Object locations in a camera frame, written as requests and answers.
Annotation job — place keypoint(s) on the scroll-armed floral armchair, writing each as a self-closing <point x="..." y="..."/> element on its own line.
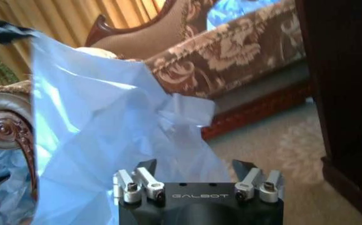
<point x="5" y="124"/>

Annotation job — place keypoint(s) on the golden striped curtain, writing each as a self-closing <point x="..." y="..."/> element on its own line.
<point x="59" y="18"/>

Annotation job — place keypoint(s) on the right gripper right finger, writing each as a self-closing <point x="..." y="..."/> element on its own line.
<point x="251" y="179"/>

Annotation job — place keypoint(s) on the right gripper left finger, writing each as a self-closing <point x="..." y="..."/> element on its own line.
<point x="145" y="178"/>

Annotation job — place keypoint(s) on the blue patterned plastic sheet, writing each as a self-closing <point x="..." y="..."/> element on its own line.
<point x="229" y="11"/>

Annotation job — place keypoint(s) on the dark wooden cabinet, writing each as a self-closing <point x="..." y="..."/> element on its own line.
<point x="348" y="93"/>

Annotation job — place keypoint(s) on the crumpled blue plastic sheet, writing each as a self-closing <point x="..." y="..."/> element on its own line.
<point x="2" y="168"/>

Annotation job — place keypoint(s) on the pale blue garbage bag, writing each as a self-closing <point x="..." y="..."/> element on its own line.
<point x="89" y="117"/>

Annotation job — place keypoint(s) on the brown floral wood-framed sofa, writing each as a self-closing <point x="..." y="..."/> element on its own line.
<point x="229" y="51"/>

